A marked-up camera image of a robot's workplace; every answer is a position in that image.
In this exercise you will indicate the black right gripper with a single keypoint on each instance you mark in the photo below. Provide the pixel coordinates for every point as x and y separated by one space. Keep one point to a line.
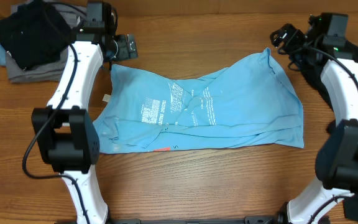
293 37

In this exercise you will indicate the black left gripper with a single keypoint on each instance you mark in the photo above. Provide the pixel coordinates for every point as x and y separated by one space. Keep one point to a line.
123 52

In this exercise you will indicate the light blue t-shirt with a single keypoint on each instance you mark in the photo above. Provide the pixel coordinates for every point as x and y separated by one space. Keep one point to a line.
252 102

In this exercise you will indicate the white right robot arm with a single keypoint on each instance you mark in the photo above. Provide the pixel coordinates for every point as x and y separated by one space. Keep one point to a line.
326 31

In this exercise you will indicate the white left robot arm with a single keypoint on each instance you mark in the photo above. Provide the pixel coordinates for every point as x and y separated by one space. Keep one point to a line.
64 131

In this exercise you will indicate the folded grey shirt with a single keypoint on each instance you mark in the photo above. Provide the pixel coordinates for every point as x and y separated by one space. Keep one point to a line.
46 72

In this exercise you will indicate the folded black shirt on stack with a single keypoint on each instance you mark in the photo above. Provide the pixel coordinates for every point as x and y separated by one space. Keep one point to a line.
32 35

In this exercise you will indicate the folded light blue shirt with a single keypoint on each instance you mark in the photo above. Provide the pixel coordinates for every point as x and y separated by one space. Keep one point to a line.
2 56

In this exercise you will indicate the black shirt at right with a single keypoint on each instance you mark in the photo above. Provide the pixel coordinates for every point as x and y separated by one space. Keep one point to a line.
336 165

